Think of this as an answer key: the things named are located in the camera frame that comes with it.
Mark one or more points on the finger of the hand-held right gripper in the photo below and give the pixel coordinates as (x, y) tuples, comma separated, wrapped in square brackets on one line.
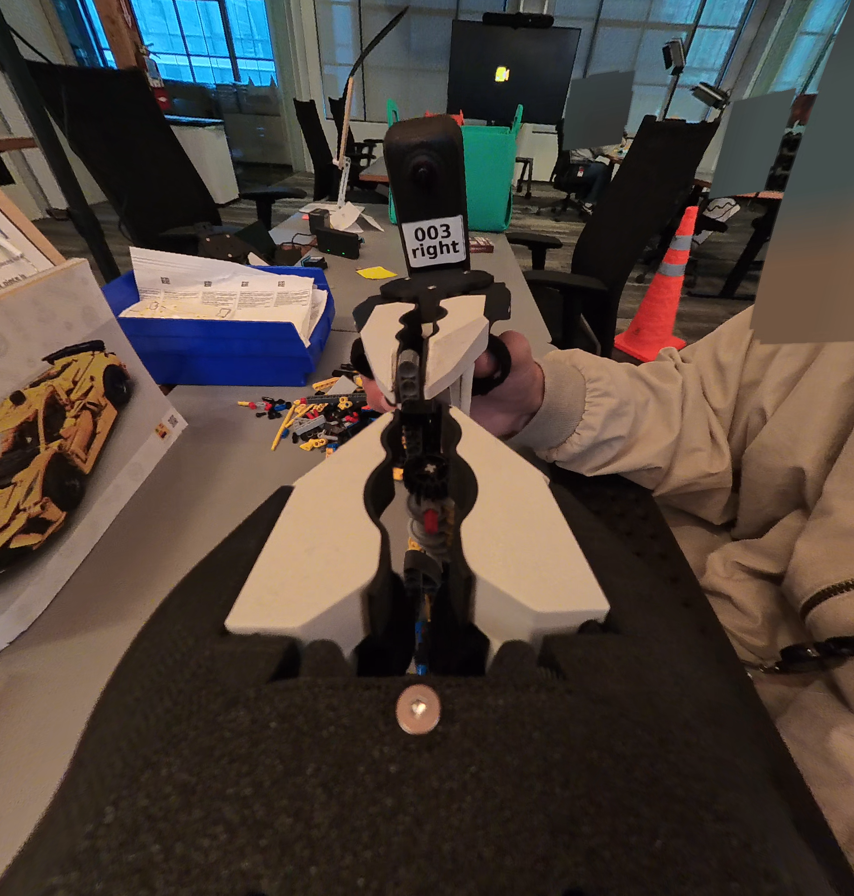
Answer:
[(381, 343), (455, 343)]

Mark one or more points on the grey desk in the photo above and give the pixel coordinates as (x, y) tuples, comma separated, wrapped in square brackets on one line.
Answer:
[(210, 455)]

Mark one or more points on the black toy brick engine assembly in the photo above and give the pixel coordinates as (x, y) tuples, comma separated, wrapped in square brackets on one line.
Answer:
[(427, 472)]

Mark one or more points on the yellow car instruction booklet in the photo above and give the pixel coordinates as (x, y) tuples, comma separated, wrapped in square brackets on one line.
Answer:
[(49, 434)]

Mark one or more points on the Lego brick instruction poster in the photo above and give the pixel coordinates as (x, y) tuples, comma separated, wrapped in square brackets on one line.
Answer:
[(7, 238)]

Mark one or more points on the camera on stand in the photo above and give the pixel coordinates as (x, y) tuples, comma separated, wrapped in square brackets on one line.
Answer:
[(675, 52)]

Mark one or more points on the black tripod pole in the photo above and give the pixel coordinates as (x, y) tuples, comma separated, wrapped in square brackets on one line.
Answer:
[(21, 70)]

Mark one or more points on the blue storage bin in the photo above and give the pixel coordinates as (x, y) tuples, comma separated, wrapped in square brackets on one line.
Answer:
[(217, 357)]

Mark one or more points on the large paned window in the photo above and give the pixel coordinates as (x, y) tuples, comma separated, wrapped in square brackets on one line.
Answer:
[(189, 35)]

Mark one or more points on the white paper parts bags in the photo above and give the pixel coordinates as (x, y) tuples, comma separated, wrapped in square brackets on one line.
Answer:
[(224, 294)]

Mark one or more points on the yellow paper sheet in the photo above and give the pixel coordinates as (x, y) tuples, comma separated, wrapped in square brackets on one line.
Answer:
[(376, 272)]

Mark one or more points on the small brown box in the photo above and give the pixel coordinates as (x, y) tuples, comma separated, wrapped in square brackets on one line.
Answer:
[(481, 245)]

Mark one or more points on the white cabinet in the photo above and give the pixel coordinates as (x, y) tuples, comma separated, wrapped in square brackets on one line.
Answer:
[(210, 161)]

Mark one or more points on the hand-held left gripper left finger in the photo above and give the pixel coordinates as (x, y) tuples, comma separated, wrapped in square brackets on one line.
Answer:
[(308, 560)]

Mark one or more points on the black device box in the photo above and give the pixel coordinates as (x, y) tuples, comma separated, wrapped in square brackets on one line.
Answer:
[(339, 245)]

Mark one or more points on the person's right hand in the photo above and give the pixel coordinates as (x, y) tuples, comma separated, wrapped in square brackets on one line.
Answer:
[(521, 392)]

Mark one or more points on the wooden post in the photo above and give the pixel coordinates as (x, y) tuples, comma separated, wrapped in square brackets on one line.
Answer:
[(119, 31)]

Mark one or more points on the black monitor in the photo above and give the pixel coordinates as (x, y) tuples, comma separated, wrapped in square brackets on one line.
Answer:
[(532, 70)]

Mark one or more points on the dark perforated panel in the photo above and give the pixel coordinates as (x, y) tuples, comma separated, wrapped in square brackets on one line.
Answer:
[(622, 518)]

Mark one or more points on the red fire alarm box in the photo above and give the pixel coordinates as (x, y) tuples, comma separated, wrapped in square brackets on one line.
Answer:
[(157, 84)]

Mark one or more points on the pile of toy brick pieces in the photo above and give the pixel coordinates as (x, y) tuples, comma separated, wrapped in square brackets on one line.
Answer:
[(315, 423)]

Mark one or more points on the black webcam bar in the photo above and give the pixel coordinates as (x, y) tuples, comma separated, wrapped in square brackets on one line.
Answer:
[(518, 19)]

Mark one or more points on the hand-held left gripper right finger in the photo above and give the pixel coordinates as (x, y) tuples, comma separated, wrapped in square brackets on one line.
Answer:
[(532, 560)]

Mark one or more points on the orange traffic cone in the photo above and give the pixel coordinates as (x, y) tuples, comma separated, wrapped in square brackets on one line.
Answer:
[(661, 308)]

